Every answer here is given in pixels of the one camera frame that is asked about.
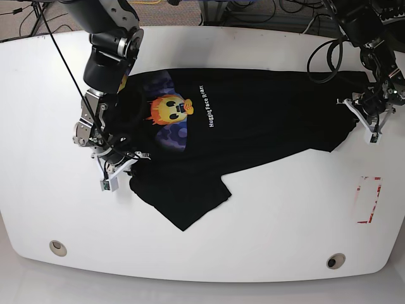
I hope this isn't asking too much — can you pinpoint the black graphic t-shirt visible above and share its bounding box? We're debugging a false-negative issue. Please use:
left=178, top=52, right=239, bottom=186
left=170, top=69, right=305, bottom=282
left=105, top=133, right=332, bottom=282
left=105, top=68, right=369, bottom=231

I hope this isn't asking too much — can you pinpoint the right table grommet hole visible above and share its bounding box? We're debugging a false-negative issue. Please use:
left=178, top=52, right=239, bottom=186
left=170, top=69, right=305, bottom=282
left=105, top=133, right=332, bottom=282
left=327, top=253, right=346, bottom=270

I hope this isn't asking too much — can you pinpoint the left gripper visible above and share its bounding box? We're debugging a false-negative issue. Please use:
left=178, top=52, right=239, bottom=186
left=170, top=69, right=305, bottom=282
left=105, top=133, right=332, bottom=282
left=337, top=90, right=399, bottom=133

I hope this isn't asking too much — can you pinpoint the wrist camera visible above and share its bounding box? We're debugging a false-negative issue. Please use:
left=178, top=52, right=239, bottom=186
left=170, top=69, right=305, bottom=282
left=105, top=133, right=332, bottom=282
left=100, top=177, right=119, bottom=192
left=364, top=129, right=382, bottom=144

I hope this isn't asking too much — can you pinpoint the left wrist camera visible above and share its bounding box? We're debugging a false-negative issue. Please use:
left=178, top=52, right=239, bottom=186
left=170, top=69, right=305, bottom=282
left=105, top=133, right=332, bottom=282
left=364, top=129, right=382, bottom=144

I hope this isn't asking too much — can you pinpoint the left table grommet hole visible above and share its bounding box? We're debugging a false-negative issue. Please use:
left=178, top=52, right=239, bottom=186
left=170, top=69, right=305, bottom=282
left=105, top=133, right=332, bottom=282
left=49, top=240, right=67, bottom=257

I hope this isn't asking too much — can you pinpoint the black tripod stand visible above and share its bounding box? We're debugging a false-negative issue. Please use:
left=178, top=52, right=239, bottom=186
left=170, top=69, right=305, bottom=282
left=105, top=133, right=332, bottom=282
left=29, top=1, right=49, bottom=37

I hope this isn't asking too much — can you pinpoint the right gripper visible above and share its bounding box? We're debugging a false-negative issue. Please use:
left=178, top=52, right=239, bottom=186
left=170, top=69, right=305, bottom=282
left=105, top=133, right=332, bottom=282
left=91, top=148, right=151, bottom=181

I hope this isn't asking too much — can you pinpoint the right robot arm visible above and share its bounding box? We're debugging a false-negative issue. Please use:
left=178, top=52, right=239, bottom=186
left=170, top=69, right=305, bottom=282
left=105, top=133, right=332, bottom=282
left=61, top=1, right=146, bottom=183

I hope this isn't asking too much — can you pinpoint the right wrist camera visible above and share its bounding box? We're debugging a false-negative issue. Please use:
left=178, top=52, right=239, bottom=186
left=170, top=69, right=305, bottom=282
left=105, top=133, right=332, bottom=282
left=100, top=177, right=119, bottom=192

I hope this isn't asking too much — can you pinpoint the red tape rectangle marking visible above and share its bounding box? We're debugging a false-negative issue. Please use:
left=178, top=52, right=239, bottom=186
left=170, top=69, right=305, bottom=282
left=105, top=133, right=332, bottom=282
left=353, top=176, right=383, bottom=224

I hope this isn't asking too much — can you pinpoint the table grommet hole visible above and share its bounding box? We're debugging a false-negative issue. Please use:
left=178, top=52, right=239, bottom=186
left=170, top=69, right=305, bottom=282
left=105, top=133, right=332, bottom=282
left=49, top=240, right=67, bottom=257
left=327, top=253, right=346, bottom=270

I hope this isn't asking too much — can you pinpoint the white cable on floor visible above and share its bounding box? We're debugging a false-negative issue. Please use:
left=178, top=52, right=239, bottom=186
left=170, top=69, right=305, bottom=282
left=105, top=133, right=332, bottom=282
left=302, top=14, right=330, bottom=35

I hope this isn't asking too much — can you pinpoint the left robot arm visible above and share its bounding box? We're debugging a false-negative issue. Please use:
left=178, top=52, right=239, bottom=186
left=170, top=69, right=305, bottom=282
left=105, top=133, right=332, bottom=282
left=323, top=1, right=404, bottom=137

